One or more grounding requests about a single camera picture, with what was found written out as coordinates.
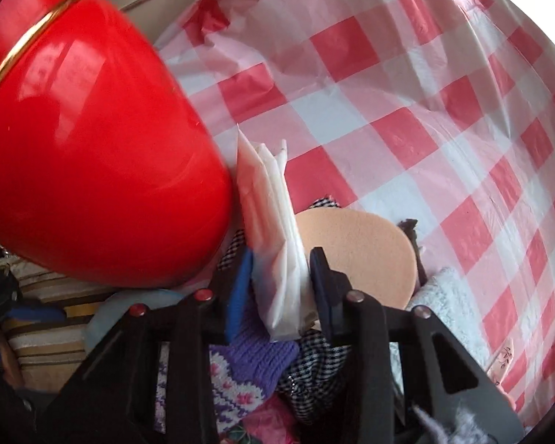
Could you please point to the light blue towel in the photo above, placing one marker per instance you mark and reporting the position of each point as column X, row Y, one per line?
column 449, row 297

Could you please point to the grey drawstring pouch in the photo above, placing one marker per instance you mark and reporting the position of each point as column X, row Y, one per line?
column 408, row 227

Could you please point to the magenta knit glove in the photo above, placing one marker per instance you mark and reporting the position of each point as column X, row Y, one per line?
column 273, row 422

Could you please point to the beige round sponge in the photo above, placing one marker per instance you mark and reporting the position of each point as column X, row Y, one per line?
column 375, row 254

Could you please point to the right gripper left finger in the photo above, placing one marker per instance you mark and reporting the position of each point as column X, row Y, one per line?
column 148, row 380

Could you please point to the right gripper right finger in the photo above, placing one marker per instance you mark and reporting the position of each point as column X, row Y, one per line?
column 407, row 379

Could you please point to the red thermos jug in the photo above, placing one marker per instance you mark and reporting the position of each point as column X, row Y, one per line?
column 107, row 174

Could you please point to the floral white bow scrunchie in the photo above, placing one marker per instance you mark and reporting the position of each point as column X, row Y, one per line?
column 499, row 367

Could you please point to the striped velvet cushion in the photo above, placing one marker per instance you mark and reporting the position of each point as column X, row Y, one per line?
column 48, row 353

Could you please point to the red white checkered tablecloth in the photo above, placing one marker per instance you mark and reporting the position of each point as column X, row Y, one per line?
column 441, row 111

